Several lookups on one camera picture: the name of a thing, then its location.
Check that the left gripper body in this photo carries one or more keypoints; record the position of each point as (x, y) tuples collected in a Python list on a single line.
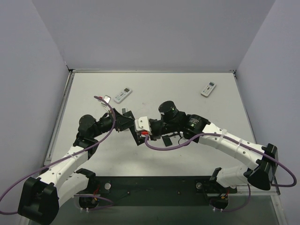
[(117, 120)]

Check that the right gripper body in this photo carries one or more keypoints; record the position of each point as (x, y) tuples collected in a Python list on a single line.
[(135, 137)]

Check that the black remote control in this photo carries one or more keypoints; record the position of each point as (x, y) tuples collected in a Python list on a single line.
[(137, 138)]

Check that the black battery cover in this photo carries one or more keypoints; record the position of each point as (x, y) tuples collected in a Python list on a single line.
[(167, 141)]

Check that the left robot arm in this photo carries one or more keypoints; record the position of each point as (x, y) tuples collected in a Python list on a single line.
[(42, 197)]

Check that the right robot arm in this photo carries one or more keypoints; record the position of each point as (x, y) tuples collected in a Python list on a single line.
[(258, 162)]

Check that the white remote upright centre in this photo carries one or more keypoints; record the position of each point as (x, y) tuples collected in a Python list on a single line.
[(124, 110)]

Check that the white remote top left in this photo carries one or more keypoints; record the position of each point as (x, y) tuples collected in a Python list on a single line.
[(122, 95)]

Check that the white remote top right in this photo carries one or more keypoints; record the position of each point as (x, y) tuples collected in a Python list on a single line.
[(208, 89)]

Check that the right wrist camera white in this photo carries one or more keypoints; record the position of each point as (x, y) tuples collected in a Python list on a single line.
[(142, 126)]

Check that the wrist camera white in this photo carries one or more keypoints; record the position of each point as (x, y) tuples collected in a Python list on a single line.
[(104, 101), (142, 126)]

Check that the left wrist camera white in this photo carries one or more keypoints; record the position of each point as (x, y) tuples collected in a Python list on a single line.
[(104, 101)]

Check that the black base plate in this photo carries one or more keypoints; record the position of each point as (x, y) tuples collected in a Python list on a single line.
[(155, 190)]

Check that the aluminium front rail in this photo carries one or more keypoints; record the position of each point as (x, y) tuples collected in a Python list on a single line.
[(242, 190)]

